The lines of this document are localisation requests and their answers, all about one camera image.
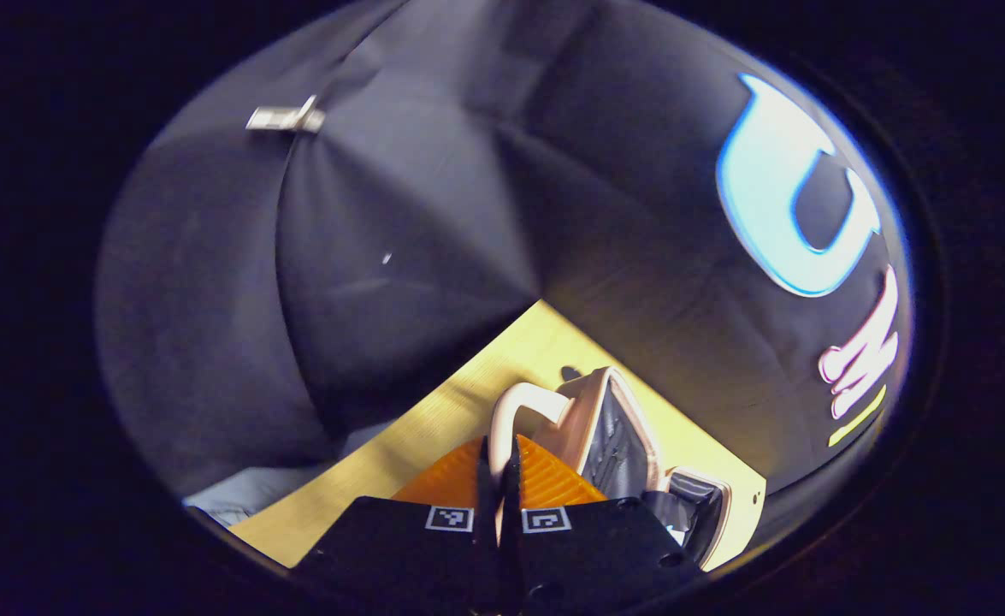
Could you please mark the black backdrop cloth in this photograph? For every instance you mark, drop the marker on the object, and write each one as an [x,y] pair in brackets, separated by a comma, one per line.
[382,257]

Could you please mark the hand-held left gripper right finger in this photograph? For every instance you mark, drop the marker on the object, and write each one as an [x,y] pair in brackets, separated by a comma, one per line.
[511,522]

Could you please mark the pink suitcase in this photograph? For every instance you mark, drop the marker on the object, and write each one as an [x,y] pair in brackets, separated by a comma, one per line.
[617,428]

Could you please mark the pale blue cloth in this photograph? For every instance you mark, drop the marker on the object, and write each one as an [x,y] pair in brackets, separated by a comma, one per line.
[254,492]

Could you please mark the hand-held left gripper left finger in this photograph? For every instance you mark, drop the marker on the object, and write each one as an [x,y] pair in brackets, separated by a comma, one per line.
[485,522]

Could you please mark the small white clip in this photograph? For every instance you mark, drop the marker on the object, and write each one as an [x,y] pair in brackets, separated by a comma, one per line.
[284,118]

